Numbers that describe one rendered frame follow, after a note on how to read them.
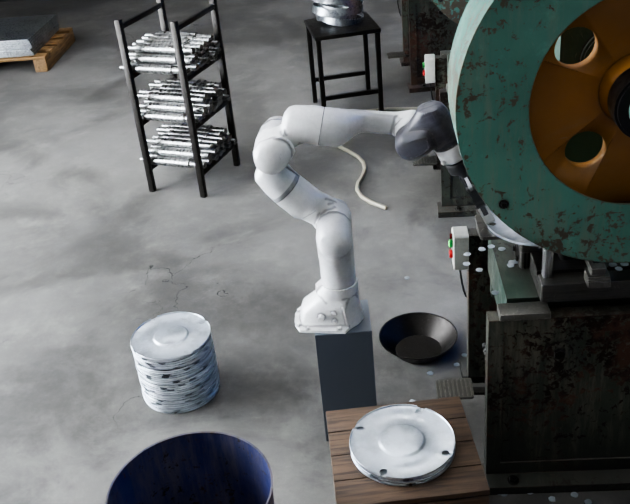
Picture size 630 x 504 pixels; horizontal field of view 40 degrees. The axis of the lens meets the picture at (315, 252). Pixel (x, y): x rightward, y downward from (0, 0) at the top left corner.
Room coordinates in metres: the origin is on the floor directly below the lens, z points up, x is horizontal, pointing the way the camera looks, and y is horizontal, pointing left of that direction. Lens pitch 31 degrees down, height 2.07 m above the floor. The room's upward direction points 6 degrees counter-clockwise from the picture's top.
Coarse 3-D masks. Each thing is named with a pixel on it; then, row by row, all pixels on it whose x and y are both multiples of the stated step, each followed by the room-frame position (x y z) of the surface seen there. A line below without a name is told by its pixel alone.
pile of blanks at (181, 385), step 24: (144, 360) 2.46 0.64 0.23; (168, 360) 2.44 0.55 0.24; (192, 360) 2.46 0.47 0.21; (216, 360) 2.61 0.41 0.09; (144, 384) 2.50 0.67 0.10; (168, 384) 2.44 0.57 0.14; (192, 384) 2.45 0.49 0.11; (216, 384) 2.54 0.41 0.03; (168, 408) 2.44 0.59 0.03; (192, 408) 2.46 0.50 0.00
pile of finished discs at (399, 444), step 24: (384, 408) 1.92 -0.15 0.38; (408, 408) 1.91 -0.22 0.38; (360, 432) 1.83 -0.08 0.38; (384, 432) 1.81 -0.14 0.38; (408, 432) 1.80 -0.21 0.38; (432, 432) 1.80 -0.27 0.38; (360, 456) 1.74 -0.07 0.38; (384, 456) 1.73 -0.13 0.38; (408, 456) 1.72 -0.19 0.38; (432, 456) 1.71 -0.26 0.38; (384, 480) 1.65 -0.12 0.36; (408, 480) 1.65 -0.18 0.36
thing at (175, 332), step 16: (160, 320) 2.69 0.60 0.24; (176, 320) 2.68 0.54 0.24; (192, 320) 2.67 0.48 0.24; (144, 336) 2.59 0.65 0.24; (160, 336) 2.58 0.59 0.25; (176, 336) 2.57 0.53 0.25; (192, 336) 2.56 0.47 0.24; (208, 336) 2.55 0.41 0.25; (144, 352) 2.50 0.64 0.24; (160, 352) 2.49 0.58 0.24; (176, 352) 2.48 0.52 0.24; (192, 352) 2.47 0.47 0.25
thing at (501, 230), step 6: (498, 222) 2.23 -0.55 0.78; (492, 228) 2.20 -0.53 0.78; (498, 228) 2.19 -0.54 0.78; (504, 228) 2.19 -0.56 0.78; (510, 228) 2.19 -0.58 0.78; (498, 234) 2.16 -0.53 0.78; (504, 234) 2.15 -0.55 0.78; (510, 234) 2.15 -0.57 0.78; (516, 234) 2.15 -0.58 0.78; (510, 240) 2.11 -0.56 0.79; (516, 240) 2.11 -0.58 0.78; (522, 240) 2.11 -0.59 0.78
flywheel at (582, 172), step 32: (608, 0) 1.81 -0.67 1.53; (608, 32) 1.81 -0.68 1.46; (544, 64) 1.82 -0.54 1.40; (576, 64) 1.84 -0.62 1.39; (608, 64) 1.81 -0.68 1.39; (544, 96) 1.82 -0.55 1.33; (576, 96) 1.82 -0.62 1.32; (608, 96) 1.76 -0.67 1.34; (544, 128) 1.82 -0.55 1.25; (576, 128) 1.82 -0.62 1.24; (608, 128) 1.81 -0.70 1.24; (544, 160) 1.82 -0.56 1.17; (608, 160) 1.81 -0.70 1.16; (608, 192) 1.81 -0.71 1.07
